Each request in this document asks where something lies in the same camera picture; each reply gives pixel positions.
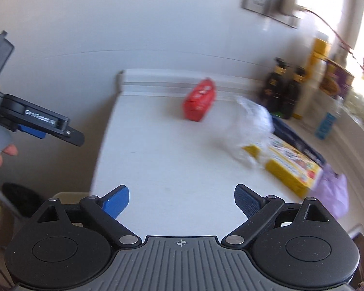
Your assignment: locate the cream plastic trash bin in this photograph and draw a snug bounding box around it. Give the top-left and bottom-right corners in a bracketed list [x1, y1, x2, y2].
[53, 192, 110, 203]

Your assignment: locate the red cable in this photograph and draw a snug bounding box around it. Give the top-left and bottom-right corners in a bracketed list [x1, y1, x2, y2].
[303, 8, 364, 88]

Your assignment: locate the purple printed box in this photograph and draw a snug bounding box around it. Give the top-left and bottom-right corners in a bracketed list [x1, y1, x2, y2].
[320, 59, 355, 99]

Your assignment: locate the yellow printed carton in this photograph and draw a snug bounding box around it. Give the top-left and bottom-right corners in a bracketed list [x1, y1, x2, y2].
[243, 133, 323, 197]

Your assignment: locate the white plastic bag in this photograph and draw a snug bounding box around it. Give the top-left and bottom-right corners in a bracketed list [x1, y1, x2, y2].
[231, 95, 275, 167]

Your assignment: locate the lilac plastic bag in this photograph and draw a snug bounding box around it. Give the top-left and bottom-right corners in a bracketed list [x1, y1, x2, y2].
[314, 164, 349, 219]

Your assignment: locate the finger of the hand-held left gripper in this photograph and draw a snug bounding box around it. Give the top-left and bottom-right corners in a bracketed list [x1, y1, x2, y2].
[18, 124, 47, 139]
[56, 126, 85, 146]

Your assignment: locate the clear bottle blue label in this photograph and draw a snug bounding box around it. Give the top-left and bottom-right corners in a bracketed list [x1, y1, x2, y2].
[303, 95, 345, 140]

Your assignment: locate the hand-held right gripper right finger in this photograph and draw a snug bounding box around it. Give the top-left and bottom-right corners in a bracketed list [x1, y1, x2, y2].
[222, 184, 331, 246]

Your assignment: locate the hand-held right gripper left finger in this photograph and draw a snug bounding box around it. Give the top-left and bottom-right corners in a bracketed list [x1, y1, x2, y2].
[33, 185, 142, 246]

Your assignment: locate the black plastic bag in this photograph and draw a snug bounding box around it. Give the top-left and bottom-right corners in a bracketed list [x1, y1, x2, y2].
[1, 182, 46, 219]

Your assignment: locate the white charger plug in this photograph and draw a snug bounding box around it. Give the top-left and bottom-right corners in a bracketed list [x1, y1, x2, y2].
[279, 0, 307, 19]

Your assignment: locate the black bottle gold cap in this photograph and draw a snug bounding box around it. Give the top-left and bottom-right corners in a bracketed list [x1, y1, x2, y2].
[281, 66, 307, 119]
[259, 57, 292, 113]

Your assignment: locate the red snack packet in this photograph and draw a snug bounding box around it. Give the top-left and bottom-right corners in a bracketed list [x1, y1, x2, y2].
[182, 78, 216, 122]

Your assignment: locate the white bottle yellow cap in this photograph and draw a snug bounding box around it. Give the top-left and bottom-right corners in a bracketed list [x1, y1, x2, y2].
[293, 38, 331, 120]

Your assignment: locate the dark blue packet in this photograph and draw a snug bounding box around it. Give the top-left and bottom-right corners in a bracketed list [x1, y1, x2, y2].
[273, 117, 325, 166]

